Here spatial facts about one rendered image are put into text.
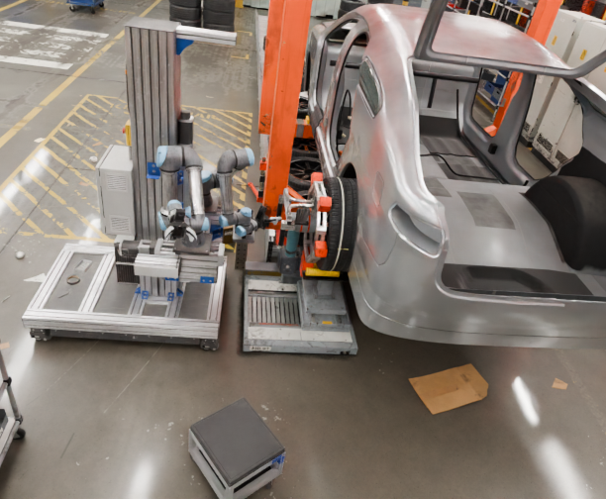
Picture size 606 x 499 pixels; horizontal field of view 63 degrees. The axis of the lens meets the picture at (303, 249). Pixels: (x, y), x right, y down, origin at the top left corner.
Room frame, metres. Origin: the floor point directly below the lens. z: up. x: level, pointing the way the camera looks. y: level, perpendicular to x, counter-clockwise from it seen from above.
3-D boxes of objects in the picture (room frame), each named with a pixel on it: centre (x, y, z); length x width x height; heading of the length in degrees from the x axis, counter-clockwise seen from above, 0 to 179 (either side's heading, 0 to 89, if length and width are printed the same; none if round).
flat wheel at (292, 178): (4.52, 0.05, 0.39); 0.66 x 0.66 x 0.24
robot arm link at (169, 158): (2.50, 0.82, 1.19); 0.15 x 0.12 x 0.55; 113
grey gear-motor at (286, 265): (3.24, -0.02, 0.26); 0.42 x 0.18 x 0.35; 101
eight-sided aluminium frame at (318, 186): (2.97, -0.05, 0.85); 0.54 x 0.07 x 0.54; 11
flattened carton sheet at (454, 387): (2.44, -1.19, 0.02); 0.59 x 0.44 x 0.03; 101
